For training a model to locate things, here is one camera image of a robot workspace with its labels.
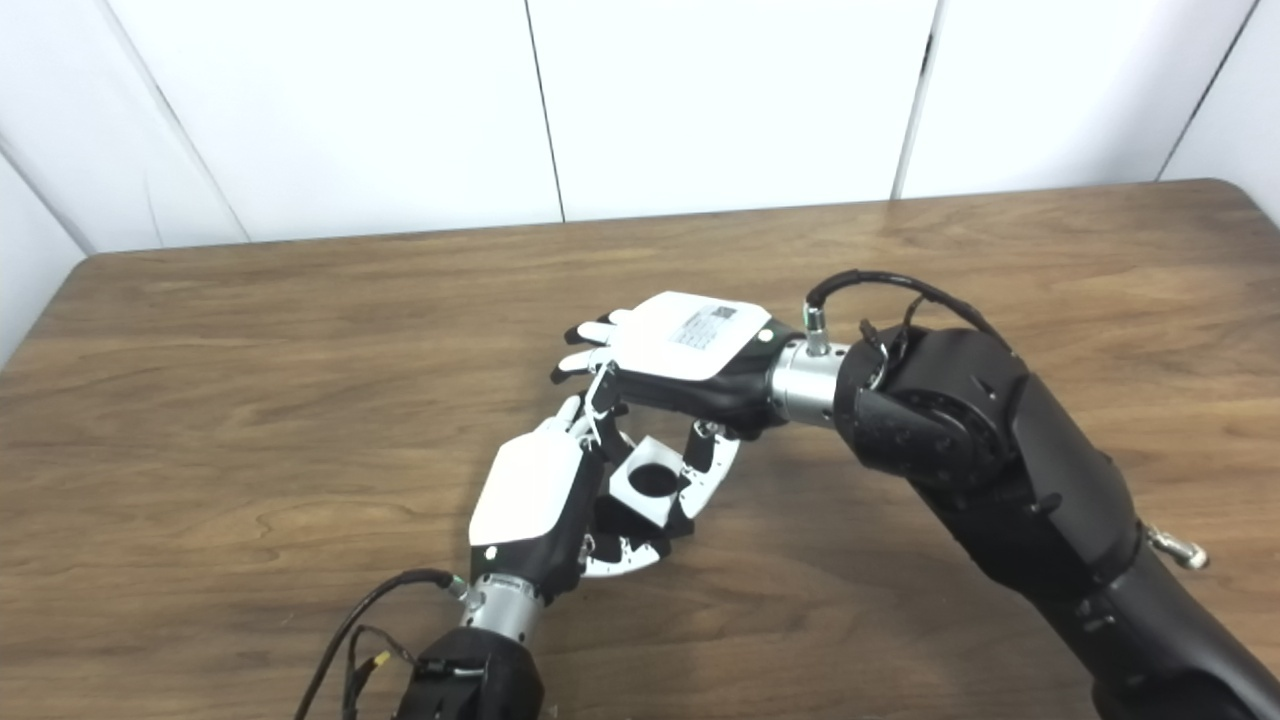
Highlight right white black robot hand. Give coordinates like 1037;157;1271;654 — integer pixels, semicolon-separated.
550;291;806;541

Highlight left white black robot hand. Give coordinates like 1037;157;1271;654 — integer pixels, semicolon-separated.
468;393;673;601

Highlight white square piece with hole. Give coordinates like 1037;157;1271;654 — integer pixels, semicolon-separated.
612;436;701;529

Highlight black peg with square base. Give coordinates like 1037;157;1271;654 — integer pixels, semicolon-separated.
592;462;698;546

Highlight silver metal connector plug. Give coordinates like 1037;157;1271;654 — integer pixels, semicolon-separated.
1145;525;1209;571

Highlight thick black left wrist cable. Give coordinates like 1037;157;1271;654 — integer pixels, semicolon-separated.
295;568;471;720

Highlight thick black wrist cable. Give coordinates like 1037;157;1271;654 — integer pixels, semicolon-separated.
805;268;1011;356
295;568;471;720

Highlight thin wires with yellow connector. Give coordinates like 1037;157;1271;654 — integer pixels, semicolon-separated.
343;625;421;720

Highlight thick black right wrist cable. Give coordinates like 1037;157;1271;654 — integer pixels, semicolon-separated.
805;268;1011;356

